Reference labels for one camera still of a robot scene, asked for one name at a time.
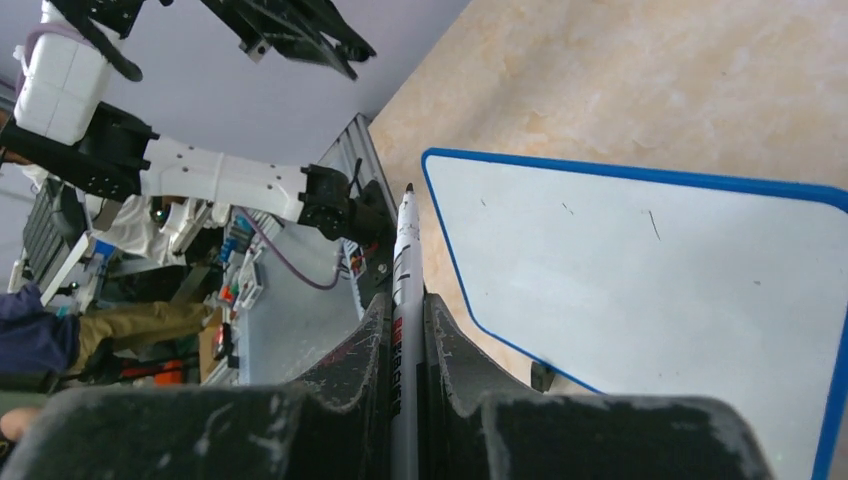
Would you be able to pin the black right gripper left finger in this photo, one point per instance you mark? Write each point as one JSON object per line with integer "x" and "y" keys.
{"x": 337, "y": 424}

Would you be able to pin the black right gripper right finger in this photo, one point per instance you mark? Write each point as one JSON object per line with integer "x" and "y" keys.
{"x": 480, "y": 418}

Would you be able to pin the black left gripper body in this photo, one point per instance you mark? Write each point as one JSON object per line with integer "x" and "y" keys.
{"x": 87, "y": 18}

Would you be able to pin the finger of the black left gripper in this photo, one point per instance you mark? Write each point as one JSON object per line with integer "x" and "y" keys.
{"x": 325, "y": 17}
{"x": 288, "y": 33}

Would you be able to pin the blue framed whiteboard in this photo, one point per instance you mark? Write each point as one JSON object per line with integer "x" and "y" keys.
{"x": 646, "y": 281}

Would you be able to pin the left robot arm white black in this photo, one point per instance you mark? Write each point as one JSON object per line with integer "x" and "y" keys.
{"x": 121, "y": 156}

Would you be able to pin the seated person khaki trousers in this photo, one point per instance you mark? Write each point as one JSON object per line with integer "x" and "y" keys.
{"x": 35, "y": 340}

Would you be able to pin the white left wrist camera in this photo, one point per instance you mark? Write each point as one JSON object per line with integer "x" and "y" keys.
{"x": 63, "y": 79}

